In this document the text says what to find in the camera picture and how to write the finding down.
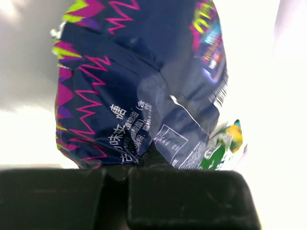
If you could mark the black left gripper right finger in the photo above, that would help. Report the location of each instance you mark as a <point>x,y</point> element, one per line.
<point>189,200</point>

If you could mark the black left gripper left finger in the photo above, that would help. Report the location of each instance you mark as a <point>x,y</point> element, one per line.
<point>50,199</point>

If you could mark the dark blue snack bag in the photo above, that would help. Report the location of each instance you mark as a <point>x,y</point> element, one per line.
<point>135,74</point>

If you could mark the green yellow Fox's candy bag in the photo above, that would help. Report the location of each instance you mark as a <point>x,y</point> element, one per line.
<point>225,149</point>

